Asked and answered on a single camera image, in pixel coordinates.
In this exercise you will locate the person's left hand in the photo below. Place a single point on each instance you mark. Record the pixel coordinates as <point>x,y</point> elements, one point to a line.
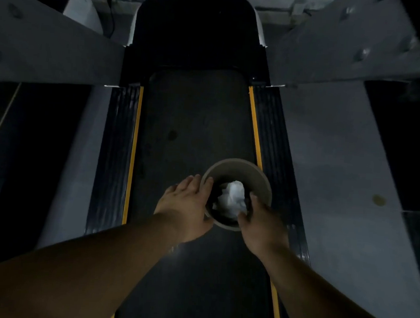
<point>184,212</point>

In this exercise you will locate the person's right hand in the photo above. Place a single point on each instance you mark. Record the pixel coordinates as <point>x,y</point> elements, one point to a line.
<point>265,232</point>

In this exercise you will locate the person's right thumb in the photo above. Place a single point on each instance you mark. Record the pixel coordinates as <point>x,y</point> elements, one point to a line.
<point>243,221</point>

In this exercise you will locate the person's left thumb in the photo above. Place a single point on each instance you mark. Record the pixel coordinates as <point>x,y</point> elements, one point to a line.
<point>208,189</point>

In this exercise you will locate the person's left middle finger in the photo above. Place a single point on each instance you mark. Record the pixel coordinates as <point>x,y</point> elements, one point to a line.
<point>183,185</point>

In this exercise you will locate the round grey bucket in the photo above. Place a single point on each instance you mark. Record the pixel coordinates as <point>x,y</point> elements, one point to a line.
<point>241,170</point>

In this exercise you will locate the person's left forearm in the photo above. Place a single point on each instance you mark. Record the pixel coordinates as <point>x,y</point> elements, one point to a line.
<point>80,270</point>

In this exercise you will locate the person's right forearm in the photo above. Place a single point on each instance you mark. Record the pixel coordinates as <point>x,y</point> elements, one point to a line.
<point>315,300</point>

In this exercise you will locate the crumpled white cloth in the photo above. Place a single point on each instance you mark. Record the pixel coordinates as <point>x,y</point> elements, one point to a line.
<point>233,198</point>

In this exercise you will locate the black treadmill with yellow stripes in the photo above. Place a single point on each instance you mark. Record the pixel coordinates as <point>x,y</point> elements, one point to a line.
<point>194,120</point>

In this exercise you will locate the grey treadmill handrail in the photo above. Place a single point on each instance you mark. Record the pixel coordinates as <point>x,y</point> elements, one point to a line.
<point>347,44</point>
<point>49,45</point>

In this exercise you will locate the neighbouring black and white treadmill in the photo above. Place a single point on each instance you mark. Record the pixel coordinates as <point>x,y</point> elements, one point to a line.
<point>82,10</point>

